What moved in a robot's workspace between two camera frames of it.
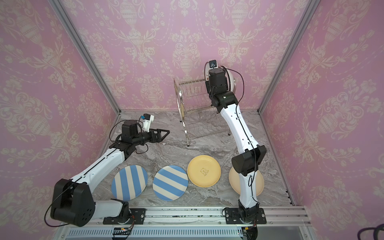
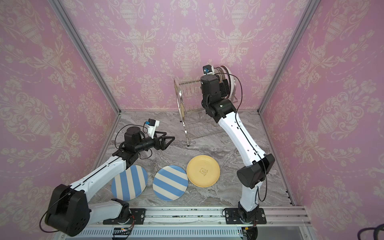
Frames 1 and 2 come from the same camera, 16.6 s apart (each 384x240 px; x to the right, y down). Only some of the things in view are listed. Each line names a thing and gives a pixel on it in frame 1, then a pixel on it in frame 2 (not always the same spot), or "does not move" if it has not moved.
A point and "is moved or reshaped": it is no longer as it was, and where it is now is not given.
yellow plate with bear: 203,171 does not move
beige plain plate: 234,180 is moved or reshaped
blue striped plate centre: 170,182 does not move
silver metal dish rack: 198,117 does not move
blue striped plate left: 129,182 does not move
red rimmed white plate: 206,71 is moved or reshaped
